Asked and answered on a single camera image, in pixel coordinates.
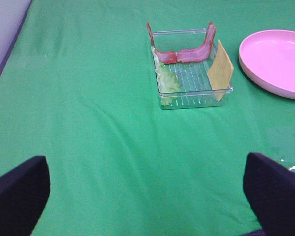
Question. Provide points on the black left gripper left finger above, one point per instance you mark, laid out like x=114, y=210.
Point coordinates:
x=24, y=192

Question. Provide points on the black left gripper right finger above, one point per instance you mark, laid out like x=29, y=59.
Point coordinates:
x=270, y=190

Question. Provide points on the green lettuce leaf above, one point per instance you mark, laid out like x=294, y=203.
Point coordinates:
x=166, y=79

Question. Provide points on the pink bacon strip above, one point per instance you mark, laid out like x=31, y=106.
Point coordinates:
x=203, y=51

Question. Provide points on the dark red bacon strip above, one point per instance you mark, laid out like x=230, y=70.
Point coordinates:
x=169, y=57

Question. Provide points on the green tablecloth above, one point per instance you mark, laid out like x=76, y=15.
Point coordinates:
x=79, y=88

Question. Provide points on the yellow cheese slice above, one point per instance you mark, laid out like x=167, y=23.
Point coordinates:
x=220, y=72

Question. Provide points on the pink plate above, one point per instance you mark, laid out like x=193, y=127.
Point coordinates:
x=268, y=58

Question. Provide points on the clear plastic tray left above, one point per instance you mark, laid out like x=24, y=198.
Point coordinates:
x=195, y=83

